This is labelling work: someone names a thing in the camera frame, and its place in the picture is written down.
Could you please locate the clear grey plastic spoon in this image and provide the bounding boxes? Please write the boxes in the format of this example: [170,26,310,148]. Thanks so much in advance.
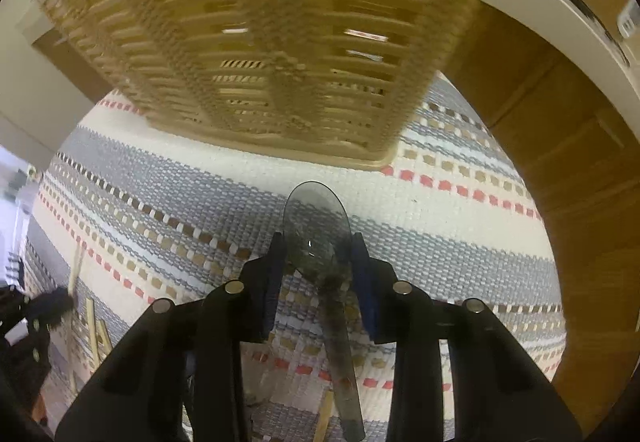
[282,181,364,441]

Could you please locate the striped woven placemat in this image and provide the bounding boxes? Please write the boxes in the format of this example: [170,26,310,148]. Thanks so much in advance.
[25,79,566,441]

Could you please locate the beige plastic utensil basket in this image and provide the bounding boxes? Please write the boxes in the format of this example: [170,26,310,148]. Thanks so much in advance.
[36,0,477,169]

